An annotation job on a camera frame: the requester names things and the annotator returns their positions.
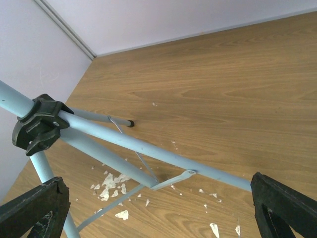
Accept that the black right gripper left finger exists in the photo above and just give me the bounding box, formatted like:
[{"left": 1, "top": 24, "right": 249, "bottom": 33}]
[{"left": 0, "top": 177, "right": 70, "bottom": 238}]

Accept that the light blue music stand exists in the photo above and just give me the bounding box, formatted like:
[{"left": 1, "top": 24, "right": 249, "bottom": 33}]
[{"left": 0, "top": 83, "right": 251, "bottom": 238}]

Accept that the white debris pile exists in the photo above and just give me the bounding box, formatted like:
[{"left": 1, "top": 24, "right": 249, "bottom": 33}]
[{"left": 74, "top": 101, "right": 242, "bottom": 238}]

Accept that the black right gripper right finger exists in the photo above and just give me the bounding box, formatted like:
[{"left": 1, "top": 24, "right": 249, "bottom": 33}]
[{"left": 251, "top": 172, "right": 317, "bottom": 238}]

